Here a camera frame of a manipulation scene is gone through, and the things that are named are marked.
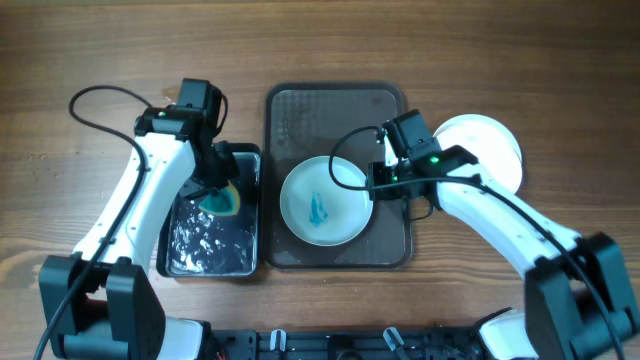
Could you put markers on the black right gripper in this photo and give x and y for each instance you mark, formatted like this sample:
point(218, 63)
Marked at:
point(377, 174)

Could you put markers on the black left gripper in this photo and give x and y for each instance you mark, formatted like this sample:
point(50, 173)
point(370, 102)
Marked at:
point(229, 171)

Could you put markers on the green yellow sponge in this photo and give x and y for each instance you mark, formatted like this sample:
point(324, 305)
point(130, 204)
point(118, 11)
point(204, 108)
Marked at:
point(222, 202)

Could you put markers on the white plate blue stain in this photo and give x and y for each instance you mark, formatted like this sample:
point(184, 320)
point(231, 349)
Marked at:
point(322, 201)

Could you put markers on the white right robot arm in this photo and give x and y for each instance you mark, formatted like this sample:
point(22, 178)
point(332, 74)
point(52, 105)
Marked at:
point(578, 300)

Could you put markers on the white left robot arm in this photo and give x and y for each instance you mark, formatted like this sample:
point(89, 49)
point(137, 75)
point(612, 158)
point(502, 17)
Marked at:
point(98, 301)

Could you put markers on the black water basin tray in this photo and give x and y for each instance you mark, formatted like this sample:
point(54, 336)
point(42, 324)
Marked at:
point(194, 243)

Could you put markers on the brown serving tray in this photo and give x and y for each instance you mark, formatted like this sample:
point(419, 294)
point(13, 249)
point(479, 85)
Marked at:
point(304, 120)

